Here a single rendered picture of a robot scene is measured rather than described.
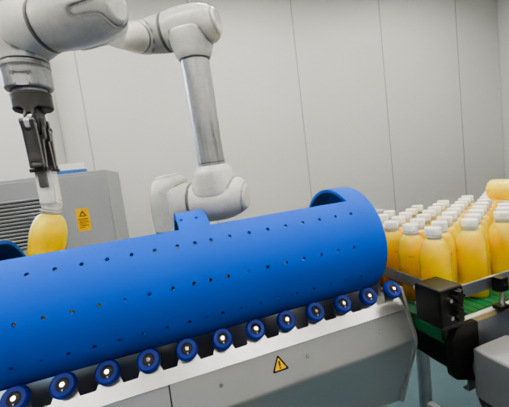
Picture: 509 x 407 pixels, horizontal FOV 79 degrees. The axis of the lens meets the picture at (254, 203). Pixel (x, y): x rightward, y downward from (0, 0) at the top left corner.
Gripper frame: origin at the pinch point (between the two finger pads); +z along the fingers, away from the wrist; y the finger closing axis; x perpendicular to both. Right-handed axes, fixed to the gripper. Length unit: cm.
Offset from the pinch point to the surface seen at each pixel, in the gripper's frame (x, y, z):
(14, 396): -7.1, 15.7, 35.6
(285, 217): 48, 15, 13
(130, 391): 11.2, 16.7, 40.6
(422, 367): 111, -13, 87
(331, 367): 53, 19, 49
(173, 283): 22.0, 19.0, 21.0
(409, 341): 76, 19, 49
